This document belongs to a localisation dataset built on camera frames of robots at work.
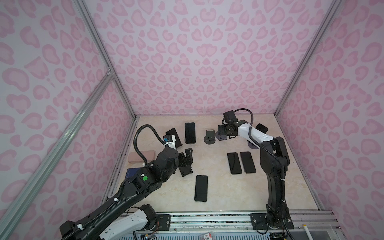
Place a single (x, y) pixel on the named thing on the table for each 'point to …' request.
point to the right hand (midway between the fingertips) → (224, 129)
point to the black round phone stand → (210, 138)
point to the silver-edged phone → (247, 162)
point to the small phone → (261, 128)
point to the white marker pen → (307, 232)
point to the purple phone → (234, 163)
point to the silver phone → (190, 133)
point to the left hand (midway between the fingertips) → (185, 148)
